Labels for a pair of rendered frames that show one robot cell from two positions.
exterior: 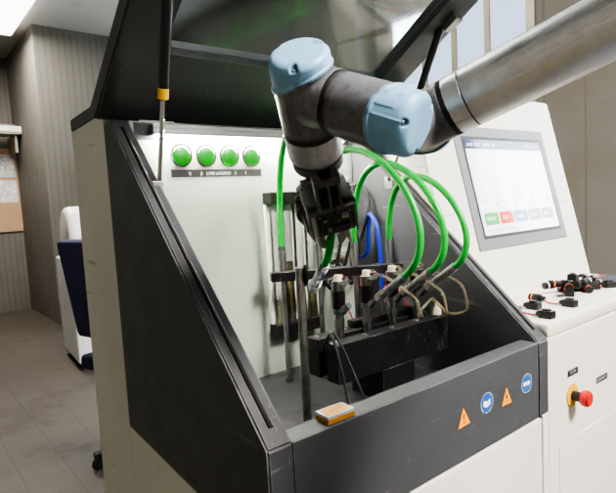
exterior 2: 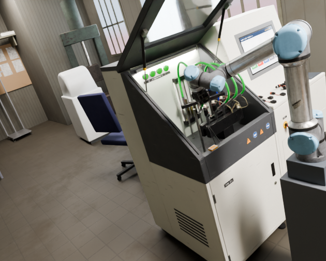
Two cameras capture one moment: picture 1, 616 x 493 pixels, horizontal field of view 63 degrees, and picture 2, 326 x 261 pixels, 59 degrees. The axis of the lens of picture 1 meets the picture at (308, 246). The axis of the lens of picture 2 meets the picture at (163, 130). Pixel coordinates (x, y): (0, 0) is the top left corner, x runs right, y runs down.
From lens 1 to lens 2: 0.89 m
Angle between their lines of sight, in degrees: 16
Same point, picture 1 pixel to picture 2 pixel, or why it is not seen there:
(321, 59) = (196, 73)
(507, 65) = (241, 63)
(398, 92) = (216, 80)
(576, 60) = (256, 61)
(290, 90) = (190, 81)
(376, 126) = (212, 88)
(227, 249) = (165, 101)
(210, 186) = (156, 82)
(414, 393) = (232, 138)
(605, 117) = not seen: outside the picture
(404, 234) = not seen: hidden behind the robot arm
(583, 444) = not seen: hidden behind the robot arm
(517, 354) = (263, 118)
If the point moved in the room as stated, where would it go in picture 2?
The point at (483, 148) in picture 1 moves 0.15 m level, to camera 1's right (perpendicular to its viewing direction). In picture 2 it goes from (248, 39) to (268, 33)
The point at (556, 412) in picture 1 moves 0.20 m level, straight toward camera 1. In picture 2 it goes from (280, 131) to (277, 145)
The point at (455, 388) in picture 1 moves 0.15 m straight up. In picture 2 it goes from (244, 133) to (240, 111)
